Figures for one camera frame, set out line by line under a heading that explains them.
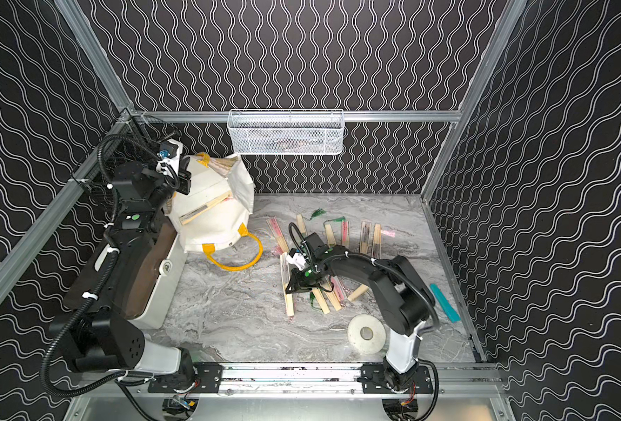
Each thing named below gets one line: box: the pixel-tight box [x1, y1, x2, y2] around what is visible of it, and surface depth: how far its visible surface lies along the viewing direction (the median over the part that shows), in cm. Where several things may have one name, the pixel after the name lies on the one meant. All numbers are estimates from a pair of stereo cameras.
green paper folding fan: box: [322, 215, 346, 251], surface depth 112 cm
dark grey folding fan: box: [279, 251, 295, 317], surface depth 87 cm
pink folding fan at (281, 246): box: [266, 216, 290, 256], surface depth 108 cm
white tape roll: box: [347, 313, 389, 355], surface depth 83 cm
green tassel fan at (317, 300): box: [309, 287, 330, 315], surface depth 91 cm
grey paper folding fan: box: [359, 221, 373, 256], surface depth 108 cm
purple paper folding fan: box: [347, 283, 370, 302], surface depth 93 cm
